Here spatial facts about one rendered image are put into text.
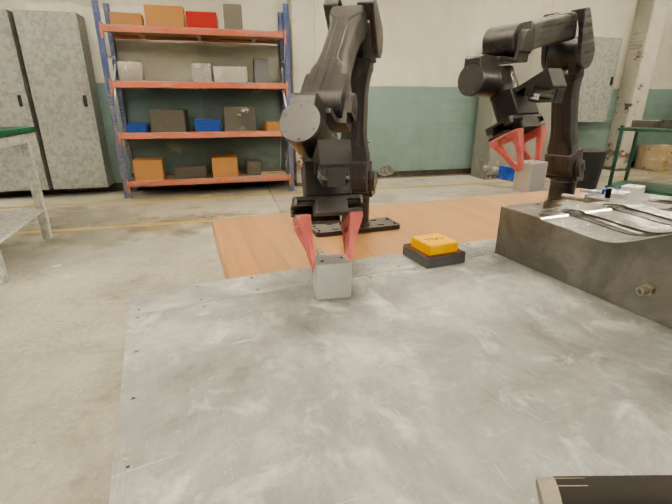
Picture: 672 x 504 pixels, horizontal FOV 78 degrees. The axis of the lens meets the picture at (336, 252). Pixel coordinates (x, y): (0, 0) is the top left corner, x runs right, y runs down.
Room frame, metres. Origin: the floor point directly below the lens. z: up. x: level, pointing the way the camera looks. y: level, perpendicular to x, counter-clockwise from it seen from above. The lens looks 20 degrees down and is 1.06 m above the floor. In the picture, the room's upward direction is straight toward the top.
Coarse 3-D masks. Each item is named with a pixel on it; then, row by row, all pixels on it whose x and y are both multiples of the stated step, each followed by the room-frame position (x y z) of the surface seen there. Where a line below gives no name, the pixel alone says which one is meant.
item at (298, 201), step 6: (294, 198) 0.57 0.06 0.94; (300, 198) 0.57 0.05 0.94; (306, 198) 0.57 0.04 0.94; (312, 198) 0.57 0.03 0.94; (318, 198) 0.58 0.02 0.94; (324, 198) 0.58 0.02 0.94; (330, 198) 0.58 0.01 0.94; (336, 198) 0.58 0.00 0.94; (348, 198) 0.58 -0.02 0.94; (354, 198) 0.59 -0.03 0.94; (360, 198) 0.59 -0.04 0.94; (294, 204) 0.57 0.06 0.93; (300, 204) 0.57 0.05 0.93; (306, 204) 0.57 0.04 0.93; (312, 204) 0.58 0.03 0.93; (348, 204) 0.59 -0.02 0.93; (354, 204) 0.59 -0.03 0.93; (360, 204) 0.59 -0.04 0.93; (294, 210) 0.61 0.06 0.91; (300, 210) 0.61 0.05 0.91; (306, 210) 0.62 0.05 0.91
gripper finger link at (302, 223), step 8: (296, 216) 0.56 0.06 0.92; (304, 216) 0.56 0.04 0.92; (312, 216) 0.61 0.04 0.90; (320, 216) 0.61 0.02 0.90; (328, 216) 0.61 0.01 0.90; (336, 216) 0.61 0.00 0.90; (296, 224) 0.59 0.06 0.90; (304, 224) 0.56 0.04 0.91; (312, 224) 0.62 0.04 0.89; (296, 232) 0.60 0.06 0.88; (304, 232) 0.55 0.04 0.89; (304, 240) 0.59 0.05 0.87; (312, 240) 0.55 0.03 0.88; (304, 248) 0.58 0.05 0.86; (312, 248) 0.55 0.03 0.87; (312, 256) 0.55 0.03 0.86; (312, 264) 0.55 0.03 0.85
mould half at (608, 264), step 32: (512, 224) 0.70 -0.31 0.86; (544, 224) 0.64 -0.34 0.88; (576, 224) 0.63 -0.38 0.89; (640, 224) 0.63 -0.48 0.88; (512, 256) 0.69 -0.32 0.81; (544, 256) 0.63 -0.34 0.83; (576, 256) 0.58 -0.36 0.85; (608, 256) 0.54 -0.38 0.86; (640, 256) 0.50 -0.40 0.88; (608, 288) 0.53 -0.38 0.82
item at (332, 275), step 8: (320, 248) 0.66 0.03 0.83; (320, 256) 0.57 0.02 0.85; (328, 256) 0.57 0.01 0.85; (336, 256) 0.57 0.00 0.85; (344, 256) 0.57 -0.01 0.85; (320, 264) 0.54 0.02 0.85; (328, 264) 0.54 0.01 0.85; (336, 264) 0.54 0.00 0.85; (344, 264) 0.54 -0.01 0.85; (320, 272) 0.53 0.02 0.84; (328, 272) 0.54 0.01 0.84; (336, 272) 0.54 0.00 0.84; (344, 272) 0.54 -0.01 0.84; (320, 280) 0.53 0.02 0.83; (328, 280) 0.54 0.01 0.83; (336, 280) 0.54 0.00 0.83; (344, 280) 0.54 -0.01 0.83; (320, 288) 0.53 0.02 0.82; (328, 288) 0.54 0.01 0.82; (336, 288) 0.54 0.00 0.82; (344, 288) 0.54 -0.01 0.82; (320, 296) 0.53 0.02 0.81; (328, 296) 0.54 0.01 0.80; (336, 296) 0.54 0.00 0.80; (344, 296) 0.54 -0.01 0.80
